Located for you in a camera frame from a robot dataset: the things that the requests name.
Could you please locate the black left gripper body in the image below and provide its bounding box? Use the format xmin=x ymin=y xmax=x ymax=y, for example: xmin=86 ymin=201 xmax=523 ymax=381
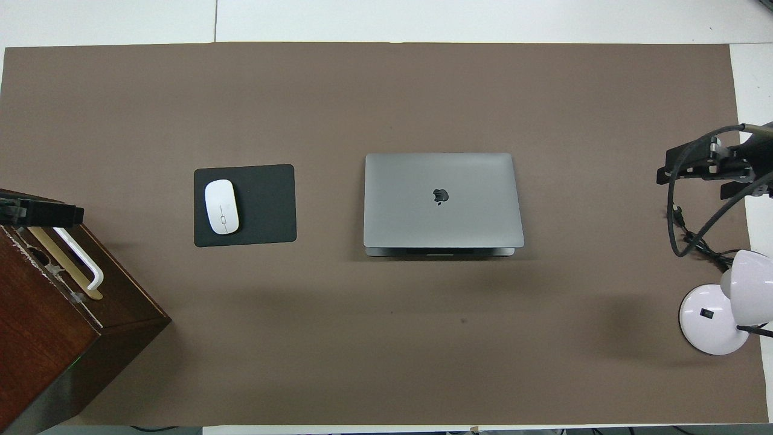
xmin=0 ymin=197 xmax=28 ymax=229

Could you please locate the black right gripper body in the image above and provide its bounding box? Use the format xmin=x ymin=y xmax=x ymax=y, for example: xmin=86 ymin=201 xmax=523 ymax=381
xmin=711 ymin=132 xmax=773 ymax=200

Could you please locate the grey laptop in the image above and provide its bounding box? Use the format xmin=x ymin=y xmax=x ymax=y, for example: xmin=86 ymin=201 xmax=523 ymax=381
xmin=362 ymin=152 xmax=525 ymax=259

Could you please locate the dark brown wooden box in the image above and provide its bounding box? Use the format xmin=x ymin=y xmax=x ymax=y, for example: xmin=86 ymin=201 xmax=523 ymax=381
xmin=0 ymin=188 xmax=172 ymax=433

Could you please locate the white desk lamp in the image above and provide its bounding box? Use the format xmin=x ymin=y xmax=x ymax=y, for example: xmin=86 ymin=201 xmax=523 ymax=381
xmin=678 ymin=249 xmax=773 ymax=356

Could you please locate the white computer mouse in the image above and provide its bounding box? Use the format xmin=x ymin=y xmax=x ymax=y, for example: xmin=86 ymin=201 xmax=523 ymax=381
xmin=204 ymin=179 xmax=240 ymax=236

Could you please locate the black mouse pad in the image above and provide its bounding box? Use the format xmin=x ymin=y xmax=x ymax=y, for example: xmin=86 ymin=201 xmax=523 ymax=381
xmin=193 ymin=164 xmax=298 ymax=248

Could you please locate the brown table mat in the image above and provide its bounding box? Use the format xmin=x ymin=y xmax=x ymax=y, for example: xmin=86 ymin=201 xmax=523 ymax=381
xmin=0 ymin=42 xmax=769 ymax=427

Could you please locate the gold handle backplate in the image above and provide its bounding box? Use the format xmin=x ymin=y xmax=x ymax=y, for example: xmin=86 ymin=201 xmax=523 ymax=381
xmin=27 ymin=226 xmax=104 ymax=301

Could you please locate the white box handle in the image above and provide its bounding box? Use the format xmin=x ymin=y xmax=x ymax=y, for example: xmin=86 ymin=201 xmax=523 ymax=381
xmin=53 ymin=226 xmax=105 ymax=291

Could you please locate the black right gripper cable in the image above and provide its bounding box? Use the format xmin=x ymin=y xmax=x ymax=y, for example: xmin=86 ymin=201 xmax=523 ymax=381
xmin=666 ymin=123 xmax=773 ymax=258

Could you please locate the thin black lamp power cable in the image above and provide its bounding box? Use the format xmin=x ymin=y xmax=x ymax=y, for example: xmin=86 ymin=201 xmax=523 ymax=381
xmin=667 ymin=204 xmax=736 ymax=271

